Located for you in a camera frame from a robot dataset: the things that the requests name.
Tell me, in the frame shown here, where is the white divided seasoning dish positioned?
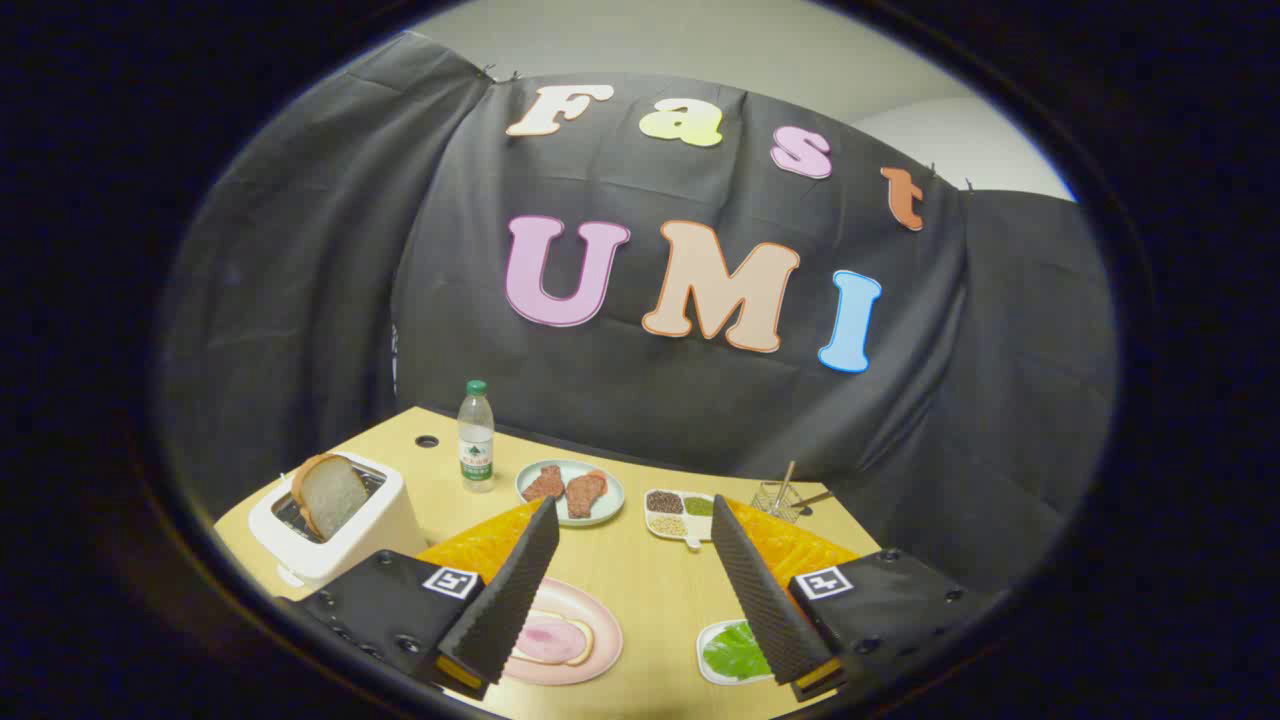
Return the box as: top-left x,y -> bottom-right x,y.
643,488 -> 717,551

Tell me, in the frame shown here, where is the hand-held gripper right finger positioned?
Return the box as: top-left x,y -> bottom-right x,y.
708,493 -> 1006,701

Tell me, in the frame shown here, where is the pale green round plate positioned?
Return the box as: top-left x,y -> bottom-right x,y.
515,459 -> 626,528

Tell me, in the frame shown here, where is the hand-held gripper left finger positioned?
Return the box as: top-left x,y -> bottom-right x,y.
290,495 -> 561,701

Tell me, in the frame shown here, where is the clear plastic water bottle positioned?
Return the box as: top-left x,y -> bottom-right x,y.
458,379 -> 496,493

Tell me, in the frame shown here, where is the white toaster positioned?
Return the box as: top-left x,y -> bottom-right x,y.
247,452 -> 429,591

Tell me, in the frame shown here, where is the green lettuce leaf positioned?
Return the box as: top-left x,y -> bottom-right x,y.
703,622 -> 773,681

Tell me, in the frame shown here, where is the pink ham slice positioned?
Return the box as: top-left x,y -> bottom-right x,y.
515,617 -> 586,663

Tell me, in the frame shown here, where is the white rounded square plate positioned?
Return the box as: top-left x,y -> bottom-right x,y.
696,619 -> 776,687

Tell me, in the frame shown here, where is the black backdrop cloth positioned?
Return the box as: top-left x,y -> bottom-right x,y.
155,30 -> 1121,601

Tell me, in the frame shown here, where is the pink round plate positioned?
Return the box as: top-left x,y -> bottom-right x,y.
500,577 -> 624,687

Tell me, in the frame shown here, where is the clear glass cup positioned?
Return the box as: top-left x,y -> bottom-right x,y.
750,481 -> 806,523

